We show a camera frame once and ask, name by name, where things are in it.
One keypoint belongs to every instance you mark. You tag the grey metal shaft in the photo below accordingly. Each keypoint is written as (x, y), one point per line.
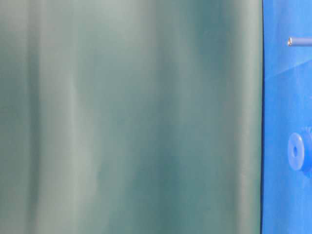
(300, 42)

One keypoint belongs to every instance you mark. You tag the green backdrop curtain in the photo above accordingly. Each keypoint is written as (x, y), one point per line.
(130, 116)

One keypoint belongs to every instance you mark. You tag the blue table mat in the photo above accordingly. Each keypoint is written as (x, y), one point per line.
(287, 108)

